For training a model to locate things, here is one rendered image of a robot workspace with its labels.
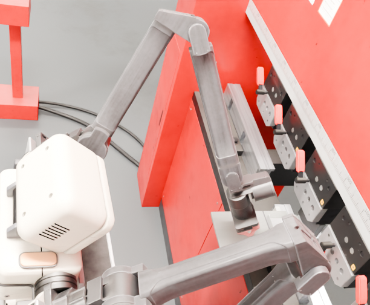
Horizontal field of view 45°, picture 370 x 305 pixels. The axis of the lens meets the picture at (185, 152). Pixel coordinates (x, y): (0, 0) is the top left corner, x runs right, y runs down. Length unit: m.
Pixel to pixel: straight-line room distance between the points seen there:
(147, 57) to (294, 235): 0.52
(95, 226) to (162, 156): 1.43
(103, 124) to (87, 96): 2.15
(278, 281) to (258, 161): 0.78
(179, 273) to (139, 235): 1.65
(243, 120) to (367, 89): 0.76
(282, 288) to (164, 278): 0.24
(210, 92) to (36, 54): 2.63
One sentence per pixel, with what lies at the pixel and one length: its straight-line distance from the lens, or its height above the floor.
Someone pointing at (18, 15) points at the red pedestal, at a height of 0.75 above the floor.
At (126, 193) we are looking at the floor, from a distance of 2.67.
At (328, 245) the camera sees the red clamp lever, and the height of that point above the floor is 1.19.
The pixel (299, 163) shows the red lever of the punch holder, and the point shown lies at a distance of 1.32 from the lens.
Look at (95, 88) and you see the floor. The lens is 3.33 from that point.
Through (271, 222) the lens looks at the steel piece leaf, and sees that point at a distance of 1.43.
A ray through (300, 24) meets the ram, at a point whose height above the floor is 1.47.
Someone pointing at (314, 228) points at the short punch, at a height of 1.09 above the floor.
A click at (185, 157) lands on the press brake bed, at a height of 0.60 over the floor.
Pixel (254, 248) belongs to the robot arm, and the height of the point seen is 1.40.
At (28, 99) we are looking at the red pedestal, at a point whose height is 0.12.
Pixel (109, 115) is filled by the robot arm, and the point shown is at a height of 1.33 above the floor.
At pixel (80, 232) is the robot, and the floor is 1.30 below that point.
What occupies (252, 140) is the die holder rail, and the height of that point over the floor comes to 0.97.
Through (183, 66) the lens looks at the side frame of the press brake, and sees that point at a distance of 1.94.
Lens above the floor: 2.07
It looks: 44 degrees down
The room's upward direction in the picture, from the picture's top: 18 degrees clockwise
